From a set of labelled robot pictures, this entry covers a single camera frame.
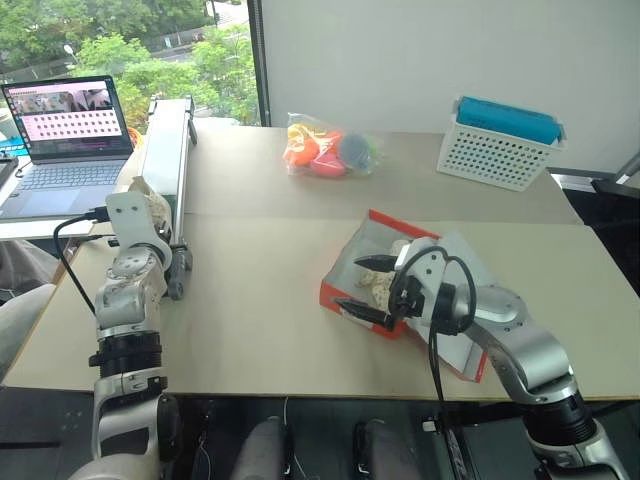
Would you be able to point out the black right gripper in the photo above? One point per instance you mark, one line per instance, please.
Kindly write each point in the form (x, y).
(407, 300)

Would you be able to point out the beige patterned shoe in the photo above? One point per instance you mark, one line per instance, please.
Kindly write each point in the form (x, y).
(150, 197)
(375, 287)

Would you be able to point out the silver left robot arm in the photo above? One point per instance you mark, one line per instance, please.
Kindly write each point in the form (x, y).
(130, 295)

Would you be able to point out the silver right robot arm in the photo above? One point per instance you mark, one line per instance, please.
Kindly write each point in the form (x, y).
(530, 350)

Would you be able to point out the orange shoebox with lid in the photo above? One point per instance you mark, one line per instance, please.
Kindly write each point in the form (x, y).
(350, 260)

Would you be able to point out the clear bag of colourful toys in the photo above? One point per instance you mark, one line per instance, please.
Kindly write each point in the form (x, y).
(325, 150)

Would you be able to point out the white perforated plastic basket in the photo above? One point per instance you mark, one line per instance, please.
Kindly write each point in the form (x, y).
(492, 157)

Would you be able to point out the grey rounded robot leg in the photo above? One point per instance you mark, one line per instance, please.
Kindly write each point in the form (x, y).
(260, 450)

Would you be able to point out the teal rolled item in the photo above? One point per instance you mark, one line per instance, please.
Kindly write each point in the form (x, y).
(505, 121)

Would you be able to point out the open grey laptop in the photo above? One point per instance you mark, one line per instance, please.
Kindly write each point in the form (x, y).
(65, 175)

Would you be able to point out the grey cloth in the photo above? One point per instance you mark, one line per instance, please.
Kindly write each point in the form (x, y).
(25, 262)

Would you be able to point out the light grey curved object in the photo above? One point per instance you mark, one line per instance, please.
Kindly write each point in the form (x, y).
(17, 320)

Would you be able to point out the black device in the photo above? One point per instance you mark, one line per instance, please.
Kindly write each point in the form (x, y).
(6, 172)

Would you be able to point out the teal tray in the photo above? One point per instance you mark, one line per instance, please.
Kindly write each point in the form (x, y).
(10, 145)

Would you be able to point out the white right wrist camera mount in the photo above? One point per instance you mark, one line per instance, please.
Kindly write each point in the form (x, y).
(430, 270)

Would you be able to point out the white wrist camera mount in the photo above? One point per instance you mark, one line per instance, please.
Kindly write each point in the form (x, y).
(127, 215)
(430, 270)

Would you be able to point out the black furniture frame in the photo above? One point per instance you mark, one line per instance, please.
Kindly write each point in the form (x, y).
(605, 200)

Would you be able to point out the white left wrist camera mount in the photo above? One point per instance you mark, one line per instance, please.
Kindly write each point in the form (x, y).
(127, 215)

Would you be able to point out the black window frame post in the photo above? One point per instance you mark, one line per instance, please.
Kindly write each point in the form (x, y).
(259, 60)

